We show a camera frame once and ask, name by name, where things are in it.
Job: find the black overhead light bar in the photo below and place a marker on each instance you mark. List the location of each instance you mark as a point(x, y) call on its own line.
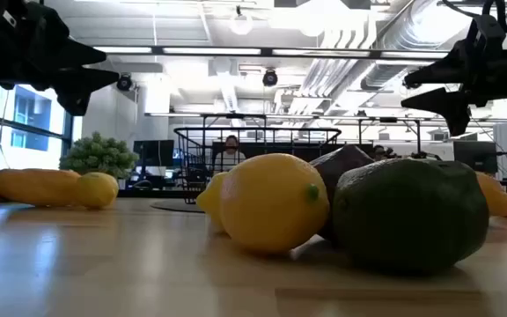
point(266, 51)

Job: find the purple plum bottom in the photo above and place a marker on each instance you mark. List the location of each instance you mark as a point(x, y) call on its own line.
point(339, 165)

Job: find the silver ventilation duct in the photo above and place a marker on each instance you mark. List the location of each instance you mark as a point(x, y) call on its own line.
point(412, 35)

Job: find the dark green avocado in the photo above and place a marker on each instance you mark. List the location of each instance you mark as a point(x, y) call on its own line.
point(407, 216)

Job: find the black background desk frame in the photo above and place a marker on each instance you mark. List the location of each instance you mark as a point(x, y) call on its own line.
point(387, 119)
point(236, 115)

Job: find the green plant in white pot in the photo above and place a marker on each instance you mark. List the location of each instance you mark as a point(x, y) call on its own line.
point(99, 154)

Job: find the yellow lemon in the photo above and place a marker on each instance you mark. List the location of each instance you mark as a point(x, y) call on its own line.
point(97, 190)
point(271, 207)
point(209, 200)

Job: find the white round ceiling lamp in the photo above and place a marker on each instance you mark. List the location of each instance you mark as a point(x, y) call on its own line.
point(241, 23)

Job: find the seated person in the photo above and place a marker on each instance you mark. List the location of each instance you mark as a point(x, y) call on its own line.
point(230, 160)

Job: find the black computer monitor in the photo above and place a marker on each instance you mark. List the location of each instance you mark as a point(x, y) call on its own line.
point(475, 156)
point(153, 152)

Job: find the black ceiling spotlight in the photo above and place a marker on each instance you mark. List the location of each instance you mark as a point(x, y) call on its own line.
point(270, 78)
point(124, 82)

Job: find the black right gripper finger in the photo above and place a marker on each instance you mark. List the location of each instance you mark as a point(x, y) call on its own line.
point(447, 72)
point(451, 103)

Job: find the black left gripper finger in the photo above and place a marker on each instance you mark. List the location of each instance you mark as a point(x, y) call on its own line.
point(84, 55)
point(82, 83)

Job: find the person at distant desk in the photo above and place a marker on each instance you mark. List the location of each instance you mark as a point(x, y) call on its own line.
point(379, 152)

